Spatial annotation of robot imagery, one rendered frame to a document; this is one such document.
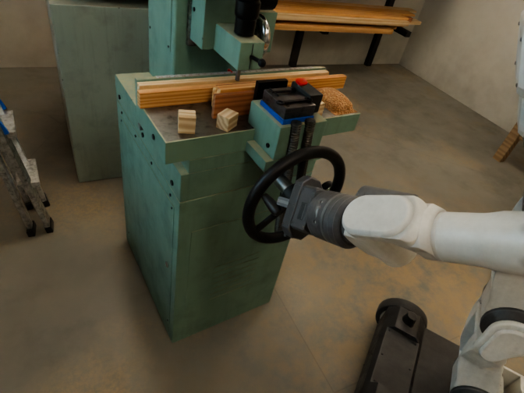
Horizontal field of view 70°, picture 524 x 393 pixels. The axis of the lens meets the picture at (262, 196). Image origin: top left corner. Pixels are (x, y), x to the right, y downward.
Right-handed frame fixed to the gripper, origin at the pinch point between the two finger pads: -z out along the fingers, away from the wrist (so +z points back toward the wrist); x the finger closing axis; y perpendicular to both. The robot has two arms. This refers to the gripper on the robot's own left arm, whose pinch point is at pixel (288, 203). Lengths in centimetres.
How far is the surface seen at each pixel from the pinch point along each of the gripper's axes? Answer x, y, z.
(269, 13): 52, -2, -40
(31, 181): -23, 38, -120
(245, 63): 30.1, 7.0, -25.2
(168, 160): 1.1, 18.6, -23.6
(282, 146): 12.6, -2.7, -12.6
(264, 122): 16.8, 1.7, -16.4
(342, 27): 161, -148, -194
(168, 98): 15.9, 19.8, -33.6
